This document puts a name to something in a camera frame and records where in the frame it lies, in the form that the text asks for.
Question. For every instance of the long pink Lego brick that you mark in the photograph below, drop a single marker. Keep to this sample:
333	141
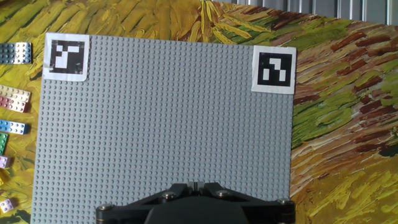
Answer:
4	161

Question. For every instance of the black white fiducial marker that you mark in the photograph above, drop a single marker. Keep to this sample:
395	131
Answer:
273	70
66	57

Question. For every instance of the painted print tablecloth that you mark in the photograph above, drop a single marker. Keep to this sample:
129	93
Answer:
342	124

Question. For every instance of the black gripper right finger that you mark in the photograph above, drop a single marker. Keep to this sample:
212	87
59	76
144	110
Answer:
267	208

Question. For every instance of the black Lego plate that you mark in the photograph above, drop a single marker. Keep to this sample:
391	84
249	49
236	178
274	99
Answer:
15	53

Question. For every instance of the blue Lego brick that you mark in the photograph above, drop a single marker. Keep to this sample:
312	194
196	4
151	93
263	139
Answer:
14	127

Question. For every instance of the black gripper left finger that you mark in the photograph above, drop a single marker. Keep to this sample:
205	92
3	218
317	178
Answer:
124	208

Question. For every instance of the green Lego brick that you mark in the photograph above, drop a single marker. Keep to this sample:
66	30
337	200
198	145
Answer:
3	143

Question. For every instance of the small pink Lego brick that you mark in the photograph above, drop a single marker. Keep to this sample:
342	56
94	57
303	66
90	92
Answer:
7	205

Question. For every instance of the tan Lego brick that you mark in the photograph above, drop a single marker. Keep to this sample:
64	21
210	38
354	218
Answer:
14	93

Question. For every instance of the red Lego brick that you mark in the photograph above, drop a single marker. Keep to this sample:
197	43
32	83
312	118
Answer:
12	105

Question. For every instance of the grey Lego baseplate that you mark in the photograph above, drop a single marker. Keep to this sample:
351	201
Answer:
155	124

